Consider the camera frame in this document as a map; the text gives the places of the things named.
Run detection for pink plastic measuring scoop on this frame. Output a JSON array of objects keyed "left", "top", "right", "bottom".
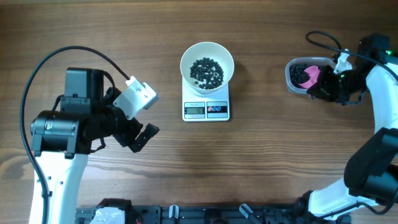
[{"left": 299, "top": 65, "right": 320, "bottom": 89}]

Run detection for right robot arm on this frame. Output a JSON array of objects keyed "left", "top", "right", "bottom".
[{"left": 292, "top": 34, "right": 397, "bottom": 223}]

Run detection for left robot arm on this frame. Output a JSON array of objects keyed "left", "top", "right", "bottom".
[{"left": 29, "top": 68, "right": 159, "bottom": 223}]

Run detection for white digital kitchen scale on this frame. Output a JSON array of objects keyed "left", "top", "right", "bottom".
[{"left": 182, "top": 80, "right": 230, "bottom": 122}]

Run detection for black beans in bowl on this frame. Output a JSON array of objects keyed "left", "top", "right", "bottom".
[{"left": 190, "top": 57, "right": 224, "bottom": 90}]

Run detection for white bowl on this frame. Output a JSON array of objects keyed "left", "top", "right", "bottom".
[{"left": 180, "top": 42, "right": 234, "bottom": 95}]

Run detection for black peppercorns pile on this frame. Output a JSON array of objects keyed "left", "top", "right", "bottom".
[{"left": 289, "top": 63, "right": 310, "bottom": 88}]

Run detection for clear plastic container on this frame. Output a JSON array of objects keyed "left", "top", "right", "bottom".
[{"left": 285, "top": 57, "right": 336, "bottom": 95}]

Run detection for right black camera cable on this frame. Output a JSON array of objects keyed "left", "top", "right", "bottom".
[{"left": 305, "top": 30, "right": 398, "bottom": 74}]

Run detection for black camera cable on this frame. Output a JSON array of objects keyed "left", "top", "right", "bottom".
[
  {"left": 19, "top": 45, "right": 131, "bottom": 224},
  {"left": 305, "top": 30, "right": 398, "bottom": 74}
]

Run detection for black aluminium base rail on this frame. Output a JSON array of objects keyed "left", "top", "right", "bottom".
[{"left": 75, "top": 198, "right": 352, "bottom": 224}]

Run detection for left black camera cable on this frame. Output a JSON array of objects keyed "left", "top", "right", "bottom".
[{"left": 19, "top": 45, "right": 131, "bottom": 224}]

